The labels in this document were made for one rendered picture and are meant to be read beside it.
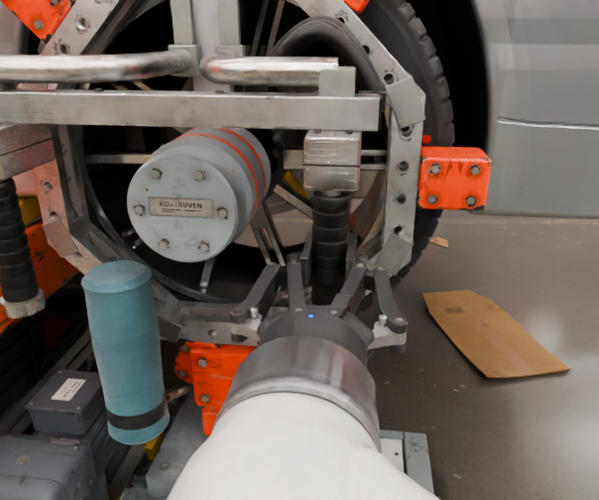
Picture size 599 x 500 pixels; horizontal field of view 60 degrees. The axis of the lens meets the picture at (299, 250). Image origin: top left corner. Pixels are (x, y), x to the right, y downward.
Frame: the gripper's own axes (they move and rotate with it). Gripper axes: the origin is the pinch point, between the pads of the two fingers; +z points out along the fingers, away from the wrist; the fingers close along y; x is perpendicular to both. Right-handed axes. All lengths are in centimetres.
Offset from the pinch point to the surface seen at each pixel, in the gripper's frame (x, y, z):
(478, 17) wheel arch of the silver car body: 22.2, 18.6, 40.2
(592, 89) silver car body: 12, 37, 40
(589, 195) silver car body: -4, 40, 40
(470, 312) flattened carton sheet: -82, 47, 139
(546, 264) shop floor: -83, 92, 192
